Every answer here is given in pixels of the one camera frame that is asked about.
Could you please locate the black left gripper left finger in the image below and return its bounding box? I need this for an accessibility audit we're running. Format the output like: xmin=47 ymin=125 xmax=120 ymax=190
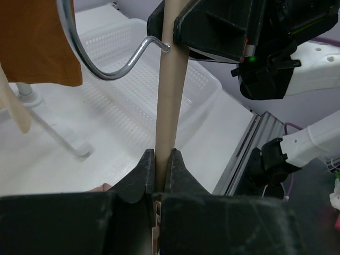
xmin=1 ymin=149 xmax=156 ymax=254

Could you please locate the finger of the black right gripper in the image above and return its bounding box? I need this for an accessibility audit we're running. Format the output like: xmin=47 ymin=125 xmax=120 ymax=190
xmin=146 ymin=1 xmax=173 ymax=50
xmin=173 ymin=1 xmax=266 ymax=63

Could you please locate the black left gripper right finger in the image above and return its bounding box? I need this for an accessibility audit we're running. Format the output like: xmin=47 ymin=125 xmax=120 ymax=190
xmin=158 ymin=149 xmax=307 ymax=254

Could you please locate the wooden clip hanger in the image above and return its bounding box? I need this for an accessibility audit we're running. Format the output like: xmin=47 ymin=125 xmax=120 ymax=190
xmin=57 ymin=0 xmax=190 ymax=255

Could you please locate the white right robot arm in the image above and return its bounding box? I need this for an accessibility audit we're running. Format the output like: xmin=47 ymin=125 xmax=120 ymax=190
xmin=147 ymin=1 xmax=339 ymax=191

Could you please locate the brown underwear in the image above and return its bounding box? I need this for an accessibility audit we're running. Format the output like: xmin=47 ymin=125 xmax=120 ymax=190
xmin=1 ymin=0 xmax=82 ymax=87

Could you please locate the beige underwear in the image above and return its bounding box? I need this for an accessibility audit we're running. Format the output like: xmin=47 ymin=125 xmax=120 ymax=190
xmin=1 ymin=67 xmax=32 ymax=133

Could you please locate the white plastic basket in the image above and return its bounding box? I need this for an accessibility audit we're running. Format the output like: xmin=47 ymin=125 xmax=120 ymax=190
xmin=80 ymin=19 xmax=222 ymax=142

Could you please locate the white clothes rack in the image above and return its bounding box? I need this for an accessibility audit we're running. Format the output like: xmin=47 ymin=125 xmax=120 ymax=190
xmin=1 ymin=83 xmax=93 ymax=161

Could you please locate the aluminium mounting rail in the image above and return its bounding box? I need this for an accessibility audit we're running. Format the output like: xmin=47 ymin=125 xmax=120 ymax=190
xmin=212 ymin=111 xmax=287 ymax=197

